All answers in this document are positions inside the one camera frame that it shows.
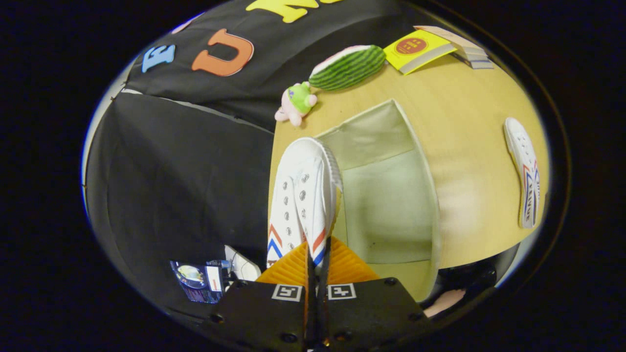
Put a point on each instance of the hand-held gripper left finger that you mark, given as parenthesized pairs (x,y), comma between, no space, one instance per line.
(259,313)

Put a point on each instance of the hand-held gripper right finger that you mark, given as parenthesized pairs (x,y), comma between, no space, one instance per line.
(371,313)

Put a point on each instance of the grey-green fabric storage box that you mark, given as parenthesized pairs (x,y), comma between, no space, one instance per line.
(386,205)

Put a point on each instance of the white striped canvas shoe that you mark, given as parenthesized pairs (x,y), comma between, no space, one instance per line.
(303,186)
(523,161)

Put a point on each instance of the white desk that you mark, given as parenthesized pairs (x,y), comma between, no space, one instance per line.
(242,266)

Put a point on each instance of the computer monitor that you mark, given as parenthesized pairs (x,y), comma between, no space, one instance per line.
(195,282)

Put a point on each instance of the pink and green plush toy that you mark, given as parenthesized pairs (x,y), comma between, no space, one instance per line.
(296,102)

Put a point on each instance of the watermelon slice plush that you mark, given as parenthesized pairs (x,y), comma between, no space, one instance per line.
(347,68)

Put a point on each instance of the yellow book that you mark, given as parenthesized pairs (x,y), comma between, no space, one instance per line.
(415,49)

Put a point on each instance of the thin pale book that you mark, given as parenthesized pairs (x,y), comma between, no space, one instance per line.
(479,63)
(472,54)

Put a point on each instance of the beige cover book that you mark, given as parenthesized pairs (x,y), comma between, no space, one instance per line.
(450,35)

